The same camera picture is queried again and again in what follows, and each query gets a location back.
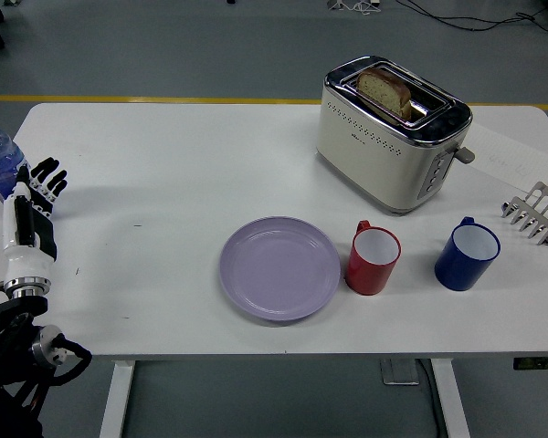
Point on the grey floor socket box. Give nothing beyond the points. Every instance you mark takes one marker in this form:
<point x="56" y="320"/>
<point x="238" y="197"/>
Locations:
<point x="399" y="372"/>

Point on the brown bread slice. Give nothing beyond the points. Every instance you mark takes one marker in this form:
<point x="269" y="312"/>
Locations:
<point x="384" y="93"/>

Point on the purple round plate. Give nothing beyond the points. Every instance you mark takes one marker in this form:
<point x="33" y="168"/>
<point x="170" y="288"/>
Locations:
<point x="279" y="269"/>

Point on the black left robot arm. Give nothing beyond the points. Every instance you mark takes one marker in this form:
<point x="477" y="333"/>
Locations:
<point x="18" y="356"/>

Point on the black table control panel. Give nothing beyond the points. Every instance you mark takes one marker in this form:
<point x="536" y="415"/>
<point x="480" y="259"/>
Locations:
<point x="540" y="363"/>

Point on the cream chrome toaster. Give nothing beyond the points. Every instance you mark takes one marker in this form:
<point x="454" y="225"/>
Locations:
<point x="383" y="155"/>

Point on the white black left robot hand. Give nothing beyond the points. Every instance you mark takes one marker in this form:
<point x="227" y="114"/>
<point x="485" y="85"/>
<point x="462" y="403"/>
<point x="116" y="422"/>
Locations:
<point x="29" y="228"/>

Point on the red enamel mug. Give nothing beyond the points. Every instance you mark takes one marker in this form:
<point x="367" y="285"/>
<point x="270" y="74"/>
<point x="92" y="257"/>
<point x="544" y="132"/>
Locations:
<point x="372" y="262"/>

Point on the silver metal toast rack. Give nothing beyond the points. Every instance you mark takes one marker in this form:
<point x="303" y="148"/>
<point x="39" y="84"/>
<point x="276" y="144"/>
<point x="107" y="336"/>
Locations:
<point x="536" y="212"/>

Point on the blue enamel mug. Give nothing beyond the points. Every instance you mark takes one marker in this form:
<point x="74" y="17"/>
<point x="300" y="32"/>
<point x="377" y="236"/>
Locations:
<point x="466" y="255"/>

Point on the white paper sheet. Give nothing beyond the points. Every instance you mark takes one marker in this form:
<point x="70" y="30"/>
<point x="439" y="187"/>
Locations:
<point x="511" y="157"/>

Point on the white table leg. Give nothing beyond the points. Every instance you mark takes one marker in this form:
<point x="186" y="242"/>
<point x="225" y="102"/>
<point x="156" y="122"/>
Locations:
<point x="116" y="397"/>
<point x="449" y="397"/>

